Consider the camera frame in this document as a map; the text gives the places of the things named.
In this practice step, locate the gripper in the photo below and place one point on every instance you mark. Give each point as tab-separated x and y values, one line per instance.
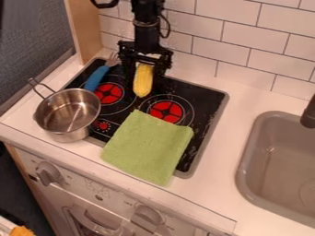
145	56

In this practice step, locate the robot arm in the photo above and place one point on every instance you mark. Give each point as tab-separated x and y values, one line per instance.
146	27

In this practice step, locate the yellow toy corn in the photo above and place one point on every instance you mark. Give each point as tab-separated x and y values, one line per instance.
143	80

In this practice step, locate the silver pot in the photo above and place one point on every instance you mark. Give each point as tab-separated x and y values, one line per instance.
67	115

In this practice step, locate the toy stove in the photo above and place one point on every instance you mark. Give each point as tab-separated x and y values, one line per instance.
203	104

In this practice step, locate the green cloth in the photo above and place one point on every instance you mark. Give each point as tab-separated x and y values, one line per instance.
147	147

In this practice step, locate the toy sink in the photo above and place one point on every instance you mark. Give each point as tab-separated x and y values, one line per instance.
283	167

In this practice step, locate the tap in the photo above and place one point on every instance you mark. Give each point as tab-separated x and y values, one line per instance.
309	113

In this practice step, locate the yellow toy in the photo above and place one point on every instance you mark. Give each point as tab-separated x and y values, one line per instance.
21	231

